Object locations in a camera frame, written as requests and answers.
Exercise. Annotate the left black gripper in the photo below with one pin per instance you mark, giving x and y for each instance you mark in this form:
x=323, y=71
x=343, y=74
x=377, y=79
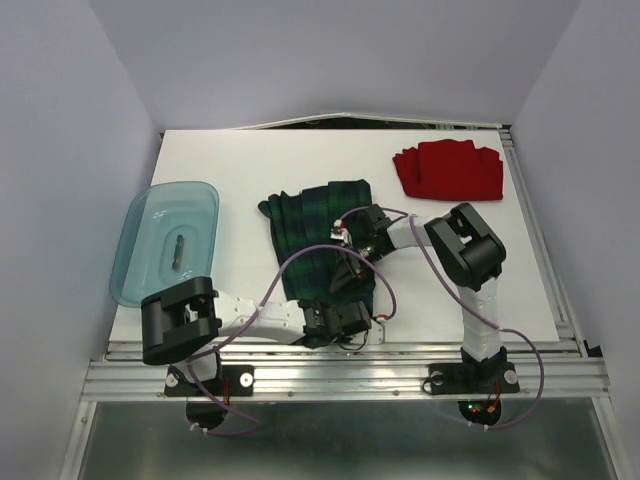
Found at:
x=343, y=339

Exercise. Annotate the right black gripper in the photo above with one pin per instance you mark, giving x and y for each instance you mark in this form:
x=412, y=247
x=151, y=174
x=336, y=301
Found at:
x=349, y=273

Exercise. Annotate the green plaid skirt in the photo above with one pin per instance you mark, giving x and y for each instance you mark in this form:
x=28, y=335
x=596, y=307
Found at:
x=303, y=220

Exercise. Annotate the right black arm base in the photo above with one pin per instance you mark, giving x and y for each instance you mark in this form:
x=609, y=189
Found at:
x=481, y=384

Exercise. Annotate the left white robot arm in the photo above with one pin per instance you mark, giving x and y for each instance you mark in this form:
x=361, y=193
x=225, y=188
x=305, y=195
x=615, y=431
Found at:
x=186, y=325

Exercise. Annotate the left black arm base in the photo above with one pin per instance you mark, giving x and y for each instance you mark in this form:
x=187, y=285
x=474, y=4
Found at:
x=209, y=401

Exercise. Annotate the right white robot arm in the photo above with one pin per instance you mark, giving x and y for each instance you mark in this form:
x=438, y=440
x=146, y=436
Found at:
x=466, y=256

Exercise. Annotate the folded red skirt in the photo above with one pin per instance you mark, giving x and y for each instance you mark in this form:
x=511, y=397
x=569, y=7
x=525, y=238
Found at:
x=451, y=171

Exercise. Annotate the small dark object in bin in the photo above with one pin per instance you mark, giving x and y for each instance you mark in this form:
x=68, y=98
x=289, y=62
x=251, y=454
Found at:
x=178, y=253

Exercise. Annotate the blue transparent plastic bin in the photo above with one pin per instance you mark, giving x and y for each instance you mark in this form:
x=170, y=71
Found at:
x=142, y=264

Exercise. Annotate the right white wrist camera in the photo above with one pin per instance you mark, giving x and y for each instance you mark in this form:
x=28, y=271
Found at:
x=340, y=234

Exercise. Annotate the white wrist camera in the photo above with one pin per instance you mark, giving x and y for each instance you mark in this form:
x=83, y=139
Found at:
x=340, y=234
x=382, y=330

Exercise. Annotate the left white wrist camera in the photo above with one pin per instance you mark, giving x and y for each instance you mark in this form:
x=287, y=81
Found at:
x=382, y=330

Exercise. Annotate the aluminium mounting rail frame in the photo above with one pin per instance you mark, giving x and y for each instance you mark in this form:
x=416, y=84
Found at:
x=368, y=405

